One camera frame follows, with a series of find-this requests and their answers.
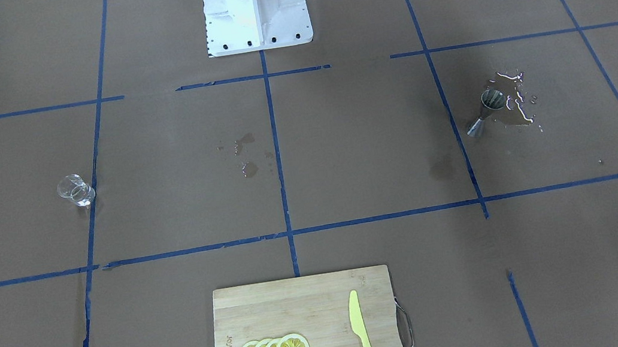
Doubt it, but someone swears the bamboo cutting board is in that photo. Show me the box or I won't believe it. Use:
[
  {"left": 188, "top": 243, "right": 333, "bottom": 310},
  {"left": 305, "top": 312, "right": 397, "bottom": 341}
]
[{"left": 213, "top": 265, "right": 404, "bottom": 347}]

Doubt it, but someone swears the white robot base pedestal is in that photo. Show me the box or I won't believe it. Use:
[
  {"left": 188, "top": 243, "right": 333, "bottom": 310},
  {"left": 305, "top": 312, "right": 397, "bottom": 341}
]
[{"left": 202, "top": 0, "right": 314, "bottom": 58}]

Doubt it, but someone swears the yellow plastic knife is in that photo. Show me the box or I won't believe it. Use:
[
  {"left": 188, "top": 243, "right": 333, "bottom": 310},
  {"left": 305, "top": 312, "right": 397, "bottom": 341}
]
[{"left": 348, "top": 289, "right": 372, "bottom": 347}]

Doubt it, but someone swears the steel jigger measuring cup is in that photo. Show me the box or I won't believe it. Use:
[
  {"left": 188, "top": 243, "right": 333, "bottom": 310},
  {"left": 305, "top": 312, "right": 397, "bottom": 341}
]
[{"left": 466, "top": 88, "right": 508, "bottom": 138}]

